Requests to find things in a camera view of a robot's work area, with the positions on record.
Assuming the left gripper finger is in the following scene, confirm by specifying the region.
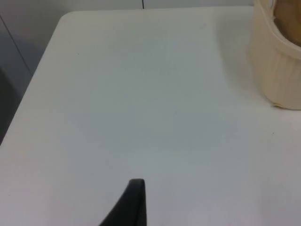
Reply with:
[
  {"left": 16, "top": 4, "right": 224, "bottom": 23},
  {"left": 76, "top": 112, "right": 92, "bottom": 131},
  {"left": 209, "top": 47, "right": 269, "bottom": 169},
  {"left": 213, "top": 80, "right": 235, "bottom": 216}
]
[{"left": 98, "top": 178, "right": 147, "bottom": 226}]

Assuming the cream box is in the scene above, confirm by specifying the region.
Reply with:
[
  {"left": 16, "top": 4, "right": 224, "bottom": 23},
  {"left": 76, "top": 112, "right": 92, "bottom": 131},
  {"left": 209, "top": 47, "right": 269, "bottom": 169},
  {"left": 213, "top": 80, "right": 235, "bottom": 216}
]
[{"left": 246, "top": 0, "right": 301, "bottom": 110}]

